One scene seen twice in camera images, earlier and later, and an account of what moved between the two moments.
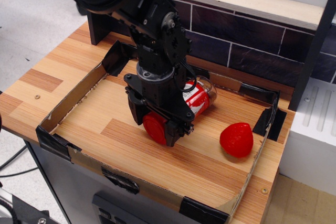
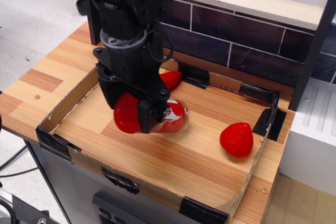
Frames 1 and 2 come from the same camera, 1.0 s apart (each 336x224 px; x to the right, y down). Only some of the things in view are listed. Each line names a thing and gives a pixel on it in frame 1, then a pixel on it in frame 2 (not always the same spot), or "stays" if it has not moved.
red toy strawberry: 237,139 stays
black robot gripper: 164,91 to 131,62
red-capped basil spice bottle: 199,98 to 126,115
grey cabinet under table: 85,196 stays
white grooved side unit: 308,156 stays
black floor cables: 17,174 stays
